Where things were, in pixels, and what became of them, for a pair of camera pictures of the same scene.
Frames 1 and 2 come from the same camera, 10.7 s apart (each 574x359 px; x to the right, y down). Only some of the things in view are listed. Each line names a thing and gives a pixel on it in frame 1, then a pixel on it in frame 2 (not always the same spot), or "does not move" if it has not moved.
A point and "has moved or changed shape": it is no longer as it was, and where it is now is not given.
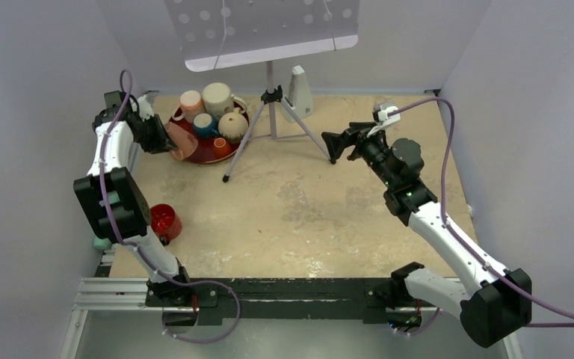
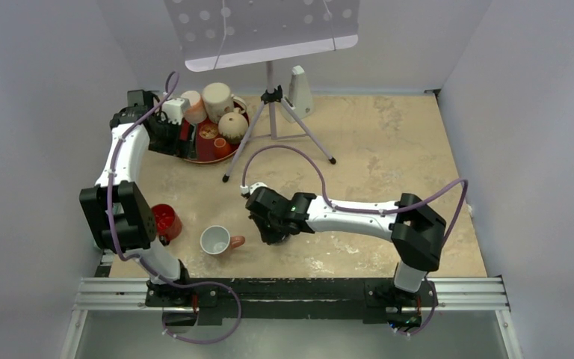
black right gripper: (356, 134) to (270, 236)
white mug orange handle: (185, 143) has moved or changed shape
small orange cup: (221, 149) does not move
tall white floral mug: (217, 99) does not move
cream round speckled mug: (233, 126) does not move
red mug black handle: (166, 223) does not move
